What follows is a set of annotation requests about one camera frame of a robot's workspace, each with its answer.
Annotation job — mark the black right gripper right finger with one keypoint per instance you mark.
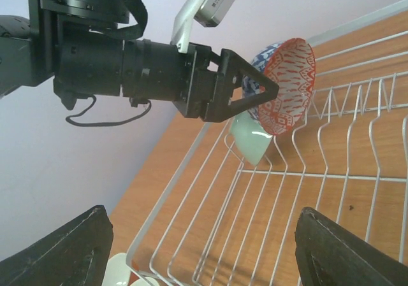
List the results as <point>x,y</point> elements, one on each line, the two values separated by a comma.
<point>328,254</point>

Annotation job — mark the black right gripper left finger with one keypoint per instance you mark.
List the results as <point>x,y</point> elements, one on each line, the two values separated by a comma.
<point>74,254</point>

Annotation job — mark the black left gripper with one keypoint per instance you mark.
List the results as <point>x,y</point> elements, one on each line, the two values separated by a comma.
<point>196,99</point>

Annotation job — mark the celadon green ceramic bowl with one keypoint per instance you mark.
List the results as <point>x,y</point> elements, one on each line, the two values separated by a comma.
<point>250,138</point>

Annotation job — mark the red patterned bowl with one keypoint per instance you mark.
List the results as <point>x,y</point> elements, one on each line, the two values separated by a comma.
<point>292,65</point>

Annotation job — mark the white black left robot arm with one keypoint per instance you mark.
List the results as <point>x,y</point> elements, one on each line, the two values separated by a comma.
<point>96,47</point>

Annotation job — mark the white bowl far left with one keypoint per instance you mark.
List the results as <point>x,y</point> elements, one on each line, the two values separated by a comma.
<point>117,272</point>

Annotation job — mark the white bowl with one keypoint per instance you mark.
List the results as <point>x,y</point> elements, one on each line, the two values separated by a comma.
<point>145,281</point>
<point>117,272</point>

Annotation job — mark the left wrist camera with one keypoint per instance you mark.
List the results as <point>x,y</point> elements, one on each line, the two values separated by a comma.
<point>208,13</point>

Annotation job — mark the white wire dish rack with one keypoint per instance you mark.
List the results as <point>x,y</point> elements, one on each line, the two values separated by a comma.
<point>200,214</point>

